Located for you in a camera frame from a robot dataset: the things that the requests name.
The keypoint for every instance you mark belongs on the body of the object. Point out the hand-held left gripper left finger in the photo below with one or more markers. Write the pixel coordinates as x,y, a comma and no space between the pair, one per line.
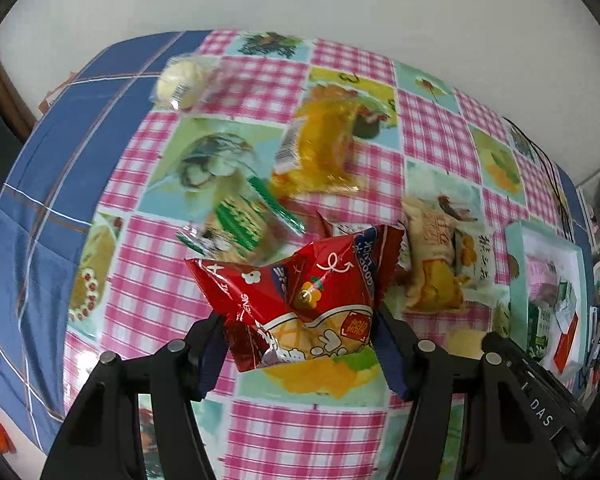
210,360

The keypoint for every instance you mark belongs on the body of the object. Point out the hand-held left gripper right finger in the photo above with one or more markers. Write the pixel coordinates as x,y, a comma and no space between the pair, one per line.
390,360

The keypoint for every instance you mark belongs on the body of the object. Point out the red gold packet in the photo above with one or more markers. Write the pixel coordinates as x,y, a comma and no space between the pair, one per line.
567,340

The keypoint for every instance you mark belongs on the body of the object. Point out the large green white biscuit packet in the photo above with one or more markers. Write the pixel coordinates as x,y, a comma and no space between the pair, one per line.
537,325

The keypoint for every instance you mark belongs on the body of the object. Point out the red crinkled snack packet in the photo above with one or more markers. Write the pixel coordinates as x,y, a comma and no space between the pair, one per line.
305,300

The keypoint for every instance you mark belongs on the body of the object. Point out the orange bread packet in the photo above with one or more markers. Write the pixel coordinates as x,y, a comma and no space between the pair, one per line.
430,260

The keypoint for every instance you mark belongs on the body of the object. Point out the green clear cookie packet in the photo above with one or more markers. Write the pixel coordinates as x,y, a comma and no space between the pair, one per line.
240,225

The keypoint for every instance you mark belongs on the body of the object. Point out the pink snack packet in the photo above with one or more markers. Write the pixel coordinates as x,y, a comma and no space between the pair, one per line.
542,270

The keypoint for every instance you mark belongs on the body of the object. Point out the dark red snack box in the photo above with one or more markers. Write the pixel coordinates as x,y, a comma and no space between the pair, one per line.
332,227

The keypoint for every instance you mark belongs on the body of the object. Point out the teal cardboard box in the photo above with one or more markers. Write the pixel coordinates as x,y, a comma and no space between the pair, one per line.
517,260

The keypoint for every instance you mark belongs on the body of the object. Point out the yellow snack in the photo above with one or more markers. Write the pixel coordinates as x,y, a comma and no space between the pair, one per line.
320,155

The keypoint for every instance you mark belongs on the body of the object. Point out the white bun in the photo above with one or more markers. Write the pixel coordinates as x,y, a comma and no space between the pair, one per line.
180,82

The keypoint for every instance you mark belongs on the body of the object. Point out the white fruit print packet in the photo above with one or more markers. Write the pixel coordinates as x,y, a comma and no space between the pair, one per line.
472,255

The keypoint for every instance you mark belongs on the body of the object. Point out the pink checked tablecloth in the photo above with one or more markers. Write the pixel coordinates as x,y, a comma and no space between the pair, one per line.
150,240

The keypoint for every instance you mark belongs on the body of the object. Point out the brown wooden frame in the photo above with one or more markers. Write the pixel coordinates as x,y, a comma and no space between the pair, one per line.
5,85

